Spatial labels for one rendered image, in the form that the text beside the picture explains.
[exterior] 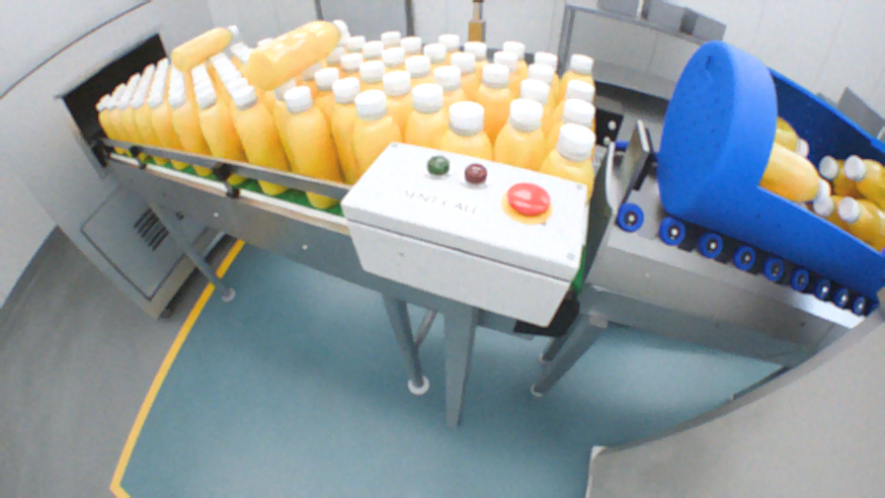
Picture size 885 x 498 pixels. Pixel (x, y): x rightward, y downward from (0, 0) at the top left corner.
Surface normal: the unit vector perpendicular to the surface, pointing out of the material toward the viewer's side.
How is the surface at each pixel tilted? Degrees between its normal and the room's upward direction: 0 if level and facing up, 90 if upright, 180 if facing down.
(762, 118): 51
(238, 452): 0
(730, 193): 92
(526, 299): 90
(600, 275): 70
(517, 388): 0
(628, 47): 90
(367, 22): 90
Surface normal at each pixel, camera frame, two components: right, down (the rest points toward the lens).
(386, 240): -0.36, 0.73
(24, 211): 0.97, 0.18
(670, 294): -0.34, 0.47
